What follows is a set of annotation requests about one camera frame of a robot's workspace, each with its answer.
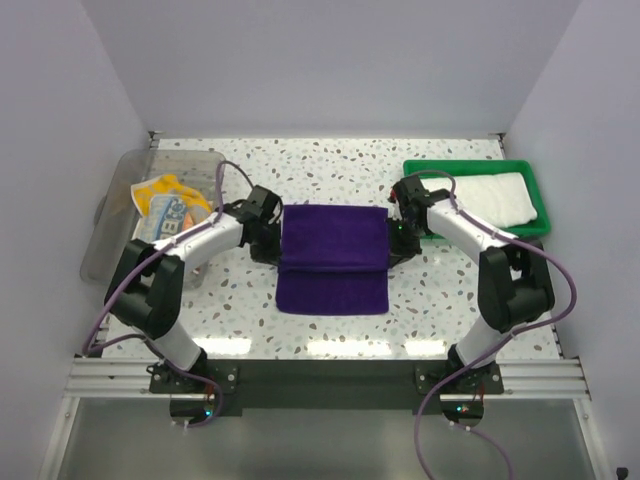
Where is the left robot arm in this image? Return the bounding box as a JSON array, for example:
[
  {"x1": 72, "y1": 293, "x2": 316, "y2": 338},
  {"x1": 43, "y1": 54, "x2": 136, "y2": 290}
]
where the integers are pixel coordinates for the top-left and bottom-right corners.
[{"x1": 104, "y1": 185, "x2": 284, "y2": 393}]

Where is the green plastic tray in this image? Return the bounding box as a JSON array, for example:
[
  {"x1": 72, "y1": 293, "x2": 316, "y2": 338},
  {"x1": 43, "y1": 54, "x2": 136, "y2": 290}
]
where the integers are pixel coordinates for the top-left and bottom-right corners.
[{"x1": 403, "y1": 159, "x2": 551, "y2": 236}]

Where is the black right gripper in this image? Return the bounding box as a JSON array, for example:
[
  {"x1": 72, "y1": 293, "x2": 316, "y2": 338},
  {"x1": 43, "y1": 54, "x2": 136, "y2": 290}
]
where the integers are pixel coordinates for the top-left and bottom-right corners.
[{"x1": 386, "y1": 215, "x2": 427, "y2": 268}]

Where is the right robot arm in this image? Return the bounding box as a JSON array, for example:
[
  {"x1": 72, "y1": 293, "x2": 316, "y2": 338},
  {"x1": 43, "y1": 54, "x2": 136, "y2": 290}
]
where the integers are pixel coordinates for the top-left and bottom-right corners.
[{"x1": 387, "y1": 175, "x2": 555, "y2": 393}]

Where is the colourful patterned towel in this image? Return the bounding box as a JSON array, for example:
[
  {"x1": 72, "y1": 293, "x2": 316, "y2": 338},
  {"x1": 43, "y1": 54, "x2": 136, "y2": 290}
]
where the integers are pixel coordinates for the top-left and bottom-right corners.
[{"x1": 130, "y1": 174, "x2": 212, "y2": 243}]

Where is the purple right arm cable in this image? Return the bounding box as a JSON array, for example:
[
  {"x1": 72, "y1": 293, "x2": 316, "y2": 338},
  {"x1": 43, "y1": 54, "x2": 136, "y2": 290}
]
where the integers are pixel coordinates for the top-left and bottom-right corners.
[{"x1": 404, "y1": 169, "x2": 578, "y2": 480}]

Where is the clear grey plastic bin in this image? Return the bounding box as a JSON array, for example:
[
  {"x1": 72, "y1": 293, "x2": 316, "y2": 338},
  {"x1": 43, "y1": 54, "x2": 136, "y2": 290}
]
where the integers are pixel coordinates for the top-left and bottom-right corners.
[{"x1": 80, "y1": 149, "x2": 224, "y2": 286}]

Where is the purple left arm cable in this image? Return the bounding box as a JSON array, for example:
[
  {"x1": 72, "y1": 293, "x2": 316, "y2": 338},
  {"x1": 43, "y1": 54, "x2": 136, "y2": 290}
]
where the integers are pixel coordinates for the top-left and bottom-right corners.
[{"x1": 81, "y1": 160, "x2": 256, "y2": 430}]

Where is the white towel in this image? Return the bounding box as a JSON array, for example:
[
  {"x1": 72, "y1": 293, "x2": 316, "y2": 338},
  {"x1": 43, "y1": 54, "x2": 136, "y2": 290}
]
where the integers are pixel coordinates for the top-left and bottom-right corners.
[{"x1": 424, "y1": 170, "x2": 539, "y2": 226}]

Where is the purple towel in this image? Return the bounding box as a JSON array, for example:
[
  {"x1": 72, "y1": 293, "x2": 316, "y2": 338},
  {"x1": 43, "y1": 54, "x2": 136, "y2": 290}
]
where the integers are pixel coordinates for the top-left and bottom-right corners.
[{"x1": 275, "y1": 204, "x2": 390, "y2": 316}]

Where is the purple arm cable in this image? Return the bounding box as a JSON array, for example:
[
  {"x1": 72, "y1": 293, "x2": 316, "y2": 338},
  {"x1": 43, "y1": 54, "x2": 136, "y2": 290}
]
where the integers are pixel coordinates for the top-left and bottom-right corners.
[
  {"x1": 404, "y1": 169, "x2": 578, "y2": 480},
  {"x1": 81, "y1": 160, "x2": 256, "y2": 430}
]

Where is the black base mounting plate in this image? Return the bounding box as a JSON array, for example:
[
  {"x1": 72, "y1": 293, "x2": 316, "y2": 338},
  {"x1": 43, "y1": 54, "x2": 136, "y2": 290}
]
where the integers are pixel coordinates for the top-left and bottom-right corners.
[{"x1": 146, "y1": 359, "x2": 505, "y2": 420}]

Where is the aluminium frame rail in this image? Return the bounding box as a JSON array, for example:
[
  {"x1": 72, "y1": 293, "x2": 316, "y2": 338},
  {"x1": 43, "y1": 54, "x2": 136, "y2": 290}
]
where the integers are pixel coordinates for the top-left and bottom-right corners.
[{"x1": 64, "y1": 358, "x2": 591, "y2": 400}]

